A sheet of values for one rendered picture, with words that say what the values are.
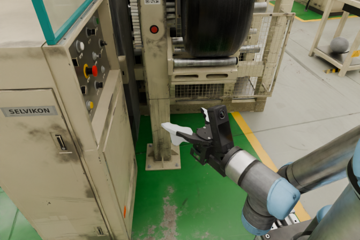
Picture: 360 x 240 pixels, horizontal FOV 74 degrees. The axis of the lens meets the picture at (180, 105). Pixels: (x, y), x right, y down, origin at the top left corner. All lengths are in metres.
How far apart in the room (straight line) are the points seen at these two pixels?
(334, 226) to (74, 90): 0.64
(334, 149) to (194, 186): 1.34
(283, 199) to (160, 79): 1.04
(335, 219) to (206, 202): 1.33
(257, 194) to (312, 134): 1.91
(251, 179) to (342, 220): 0.18
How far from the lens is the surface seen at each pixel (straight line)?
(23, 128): 0.86
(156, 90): 1.46
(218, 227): 1.68
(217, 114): 0.57
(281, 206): 0.55
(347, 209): 0.45
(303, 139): 2.34
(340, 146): 0.56
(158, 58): 1.35
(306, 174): 0.63
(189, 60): 1.28
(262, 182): 0.55
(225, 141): 0.60
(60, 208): 1.20
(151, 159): 1.94
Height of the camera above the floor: 1.51
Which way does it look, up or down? 38 degrees down
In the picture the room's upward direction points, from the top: straight up
